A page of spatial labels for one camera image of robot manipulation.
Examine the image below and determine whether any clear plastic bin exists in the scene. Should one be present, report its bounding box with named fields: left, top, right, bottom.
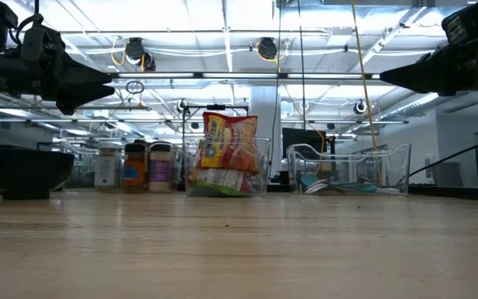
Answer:
left=183, top=135, right=272, bottom=198
left=51, top=139, right=184, bottom=193
left=285, top=142, right=412, bottom=196

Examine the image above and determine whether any yellow cable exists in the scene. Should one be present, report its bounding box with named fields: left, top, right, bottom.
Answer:
left=349, top=0, right=384, bottom=184

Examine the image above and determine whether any red and black bowl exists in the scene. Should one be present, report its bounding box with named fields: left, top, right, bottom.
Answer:
left=0, top=145, right=76, bottom=200

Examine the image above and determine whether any black flat monitor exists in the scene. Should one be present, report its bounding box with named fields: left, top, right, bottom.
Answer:
left=282, top=126, right=327, bottom=159

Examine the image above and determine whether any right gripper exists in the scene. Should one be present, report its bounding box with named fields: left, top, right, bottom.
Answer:
left=379, top=36, right=478, bottom=96

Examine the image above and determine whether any purple label jar black lid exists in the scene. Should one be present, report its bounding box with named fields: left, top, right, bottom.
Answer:
left=148, top=141, right=174, bottom=193

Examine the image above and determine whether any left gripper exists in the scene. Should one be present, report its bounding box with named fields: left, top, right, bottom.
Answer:
left=0, top=23, right=116, bottom=116

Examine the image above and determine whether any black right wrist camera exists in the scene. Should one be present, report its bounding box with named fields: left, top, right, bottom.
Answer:
left=441, top=0, right=478, bottom=45

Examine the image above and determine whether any black ceiling cord reel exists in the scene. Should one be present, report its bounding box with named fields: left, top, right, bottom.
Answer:
left=256, top=37, right=280, bottom=61
left=124, top=37, right=157, bottom=72

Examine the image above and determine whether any iridescent spoon teal handle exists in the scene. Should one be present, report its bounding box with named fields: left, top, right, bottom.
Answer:
left=329, top=181, right=379, bottom=194

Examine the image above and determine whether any silver spoon mint handle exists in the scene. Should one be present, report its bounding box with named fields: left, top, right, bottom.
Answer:
left=305, top=180, right=334, bottom=194

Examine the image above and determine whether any teal plastic spoon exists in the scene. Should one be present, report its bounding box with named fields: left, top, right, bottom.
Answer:
left=299, top=173, right=319, bottom=189

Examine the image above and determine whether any red yellow ramen packet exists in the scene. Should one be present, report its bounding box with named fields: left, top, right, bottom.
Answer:
left=196, top=110, right=261, bottom=175

